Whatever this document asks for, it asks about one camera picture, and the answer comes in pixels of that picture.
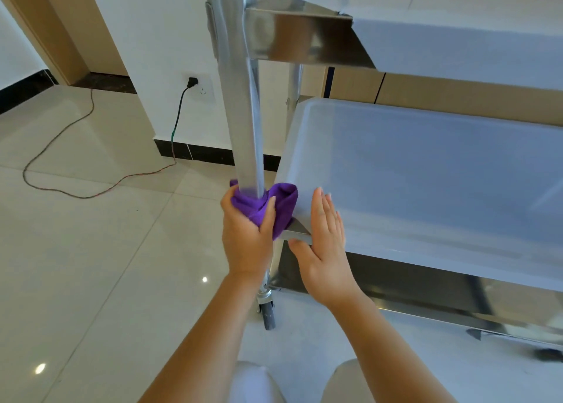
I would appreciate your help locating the large translucent plastic bin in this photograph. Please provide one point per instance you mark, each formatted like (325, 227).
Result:
(418, 174)

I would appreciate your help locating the white wall outlet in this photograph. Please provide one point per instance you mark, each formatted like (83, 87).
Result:
(206, 91)

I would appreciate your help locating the person's left forearm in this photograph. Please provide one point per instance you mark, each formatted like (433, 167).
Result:
(202, 345)

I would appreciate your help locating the person's white trousers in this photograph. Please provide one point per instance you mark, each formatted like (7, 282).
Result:
(257, 385)

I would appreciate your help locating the grey caster wheel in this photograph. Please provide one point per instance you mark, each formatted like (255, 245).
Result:
(268, 312)

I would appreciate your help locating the person's right hand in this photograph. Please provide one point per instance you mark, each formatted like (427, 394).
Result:
(325, 262)

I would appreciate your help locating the black power plug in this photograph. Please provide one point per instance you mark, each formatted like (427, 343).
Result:
(192, 82)

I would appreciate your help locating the person's right middle finger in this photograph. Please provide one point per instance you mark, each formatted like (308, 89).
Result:
(329, 218)

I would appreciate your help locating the person's right thumb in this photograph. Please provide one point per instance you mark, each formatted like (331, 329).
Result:
(300, 251)

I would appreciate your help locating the brown wooden panel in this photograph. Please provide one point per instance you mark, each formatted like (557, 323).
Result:
(462, 97)

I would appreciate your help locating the stainless steel cart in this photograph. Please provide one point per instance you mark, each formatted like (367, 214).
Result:
(239, 86)

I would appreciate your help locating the person's right little finger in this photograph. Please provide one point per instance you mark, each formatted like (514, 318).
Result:
(343, 239)

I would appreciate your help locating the person's left hand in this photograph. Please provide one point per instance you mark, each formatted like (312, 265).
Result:
(246, 249)

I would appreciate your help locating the wooden door frame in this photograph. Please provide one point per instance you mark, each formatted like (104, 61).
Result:
(57, 24)

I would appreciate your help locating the person's left thumb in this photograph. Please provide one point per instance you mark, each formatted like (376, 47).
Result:
(269, 216)

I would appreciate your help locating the person's right forearm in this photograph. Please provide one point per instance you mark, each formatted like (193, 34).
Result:
(387, 354)

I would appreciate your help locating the purple cleaning cloth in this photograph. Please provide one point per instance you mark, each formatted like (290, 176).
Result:
(281, 200)

